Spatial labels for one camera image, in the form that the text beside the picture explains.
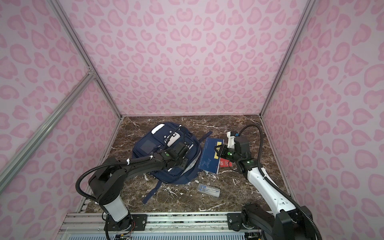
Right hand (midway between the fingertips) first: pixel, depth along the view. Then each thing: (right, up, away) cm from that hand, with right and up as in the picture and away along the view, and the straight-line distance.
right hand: (215, 147), depth 79 cm
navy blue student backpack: (-34, +3, +18) cm, 39 cm away
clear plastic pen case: (-3, -24, +3) cm, 24 cm away
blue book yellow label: (-3, -7, +1) cm, 8 cm away
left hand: (-17, -8, +11) cm, 22 cm away
